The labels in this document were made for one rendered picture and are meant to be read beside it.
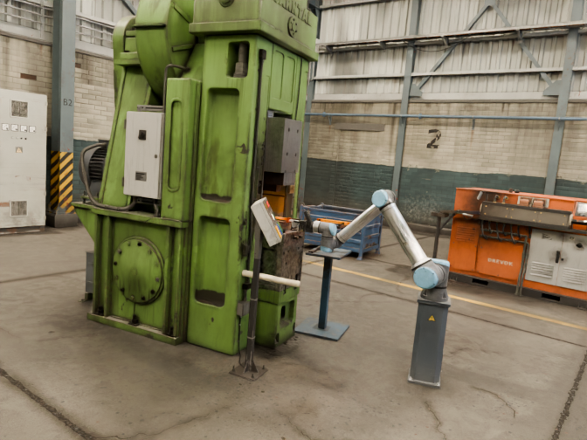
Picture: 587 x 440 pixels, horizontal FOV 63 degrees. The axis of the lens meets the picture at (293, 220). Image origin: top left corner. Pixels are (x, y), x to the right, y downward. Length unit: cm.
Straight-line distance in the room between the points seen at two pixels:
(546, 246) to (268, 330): 397
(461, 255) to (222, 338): 408
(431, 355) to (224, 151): 204
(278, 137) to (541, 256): 411
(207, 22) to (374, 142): 870
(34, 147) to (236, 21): 530
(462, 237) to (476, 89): 511
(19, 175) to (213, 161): 497
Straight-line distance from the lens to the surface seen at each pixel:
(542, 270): 668
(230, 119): 355
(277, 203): 401
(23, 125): 818
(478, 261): 684
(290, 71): 394
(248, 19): 350
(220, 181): 356
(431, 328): 348
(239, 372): 344
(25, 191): 825
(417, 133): 1150
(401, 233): 328
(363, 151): 1209
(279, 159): 355
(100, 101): 952
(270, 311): 376
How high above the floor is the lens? 150
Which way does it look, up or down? 8 degrees down
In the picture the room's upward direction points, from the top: 5 degrees clockwise
